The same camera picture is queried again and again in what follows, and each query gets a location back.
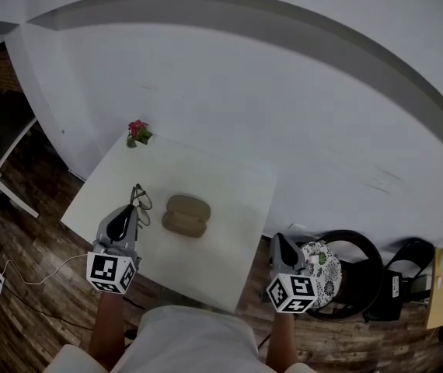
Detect black folding chair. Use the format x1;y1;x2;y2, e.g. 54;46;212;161
361;237;437;323

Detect small red flower plant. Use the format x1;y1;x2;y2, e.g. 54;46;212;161
125;119;154;149

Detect person's left forearm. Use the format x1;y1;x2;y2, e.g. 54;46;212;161
89;291;126;371

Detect dark desk with white frame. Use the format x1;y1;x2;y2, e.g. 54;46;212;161
0;91;40;219

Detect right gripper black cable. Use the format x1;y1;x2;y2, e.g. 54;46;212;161
257;332;274;352

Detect white square table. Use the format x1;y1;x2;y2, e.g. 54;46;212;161
60;132;277;313

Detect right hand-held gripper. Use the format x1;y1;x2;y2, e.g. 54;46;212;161
264;233;319;314

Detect eyeglasses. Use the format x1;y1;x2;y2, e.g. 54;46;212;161
129;183;154;229

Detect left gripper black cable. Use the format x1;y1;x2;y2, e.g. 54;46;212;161
121;295;145;311

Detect dark round wicker chair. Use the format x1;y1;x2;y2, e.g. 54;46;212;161
302;228;384;321

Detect brown glasses case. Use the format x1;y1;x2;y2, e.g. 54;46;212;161
161;193;212;240

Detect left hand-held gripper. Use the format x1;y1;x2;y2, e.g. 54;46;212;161
85;204;143;295

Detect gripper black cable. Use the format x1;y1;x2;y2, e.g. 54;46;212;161
121;295;145;311
257;332;274;352

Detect person's white shirt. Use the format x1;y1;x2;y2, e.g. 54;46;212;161
44;305;316;373

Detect person's right forearm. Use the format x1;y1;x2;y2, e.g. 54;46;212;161
274;310;298;373

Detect floral round cushion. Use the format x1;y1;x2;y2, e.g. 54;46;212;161
298;240;344;310

